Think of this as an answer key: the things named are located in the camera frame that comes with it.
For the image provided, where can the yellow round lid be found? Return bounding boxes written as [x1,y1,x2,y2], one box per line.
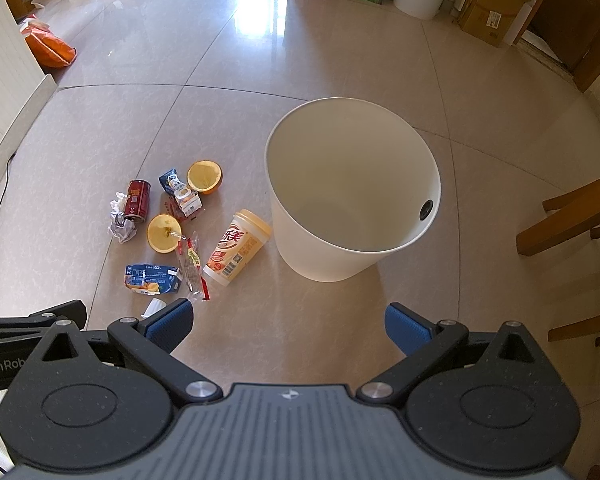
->
[187,160,224,196]
[202,210,272,289]

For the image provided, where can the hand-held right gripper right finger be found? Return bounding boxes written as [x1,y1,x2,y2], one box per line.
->
[356,303,553,404]

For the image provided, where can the blue milk carton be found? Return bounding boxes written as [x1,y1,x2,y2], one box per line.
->
[124,263,182,295]

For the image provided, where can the white trash bin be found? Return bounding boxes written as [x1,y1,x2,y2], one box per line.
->
[265,97,442,282]

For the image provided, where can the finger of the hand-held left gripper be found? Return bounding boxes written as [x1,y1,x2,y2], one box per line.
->
[0,300,88,335]

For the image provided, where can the brown cardboard box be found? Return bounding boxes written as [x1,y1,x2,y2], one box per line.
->
[457,0,532,49]

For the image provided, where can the white cabinet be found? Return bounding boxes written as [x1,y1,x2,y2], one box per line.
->
[0,22,58,186]

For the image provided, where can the red drink can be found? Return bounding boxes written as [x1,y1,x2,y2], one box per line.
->
[125,180,152,223]

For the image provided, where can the white paper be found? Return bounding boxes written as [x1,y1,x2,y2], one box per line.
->
[108,191,139,244]

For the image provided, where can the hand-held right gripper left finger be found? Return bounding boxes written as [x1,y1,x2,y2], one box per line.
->
[39,298,221,406]

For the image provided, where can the clear wrapper with red strip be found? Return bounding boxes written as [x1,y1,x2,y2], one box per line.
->
[176,232,212,303]

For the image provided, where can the orange snack wrapper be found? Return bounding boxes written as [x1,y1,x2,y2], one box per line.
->
[159,169,202,218]

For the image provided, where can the orange half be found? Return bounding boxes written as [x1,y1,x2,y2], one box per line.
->
[146,214,183,253]

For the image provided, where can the white paper scrap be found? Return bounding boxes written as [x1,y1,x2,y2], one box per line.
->
[141,298,168,320]

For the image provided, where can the wooden chair legs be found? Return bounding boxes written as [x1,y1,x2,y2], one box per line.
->
[516,167,600,361]

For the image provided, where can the orange plastic bag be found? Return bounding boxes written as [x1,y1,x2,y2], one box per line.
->
[22,16,77,68]

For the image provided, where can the wooden door frame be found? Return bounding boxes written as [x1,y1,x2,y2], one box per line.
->
[512,0,600,93]

